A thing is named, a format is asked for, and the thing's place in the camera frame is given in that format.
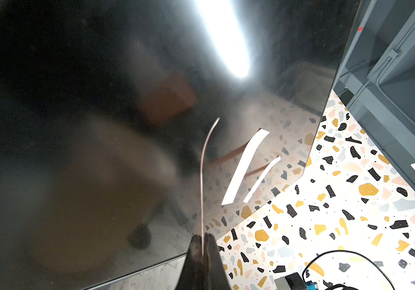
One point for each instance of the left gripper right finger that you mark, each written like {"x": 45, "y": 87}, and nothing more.
{"x": 214, "y": 274}

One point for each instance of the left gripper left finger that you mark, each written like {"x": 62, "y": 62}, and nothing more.
{"x": 192, "y": 274}

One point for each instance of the black flat monitor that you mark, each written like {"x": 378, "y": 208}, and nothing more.
{"x": 104, "y": 110}

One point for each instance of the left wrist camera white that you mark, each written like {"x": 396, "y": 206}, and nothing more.
{"x": 294, "y": 282}

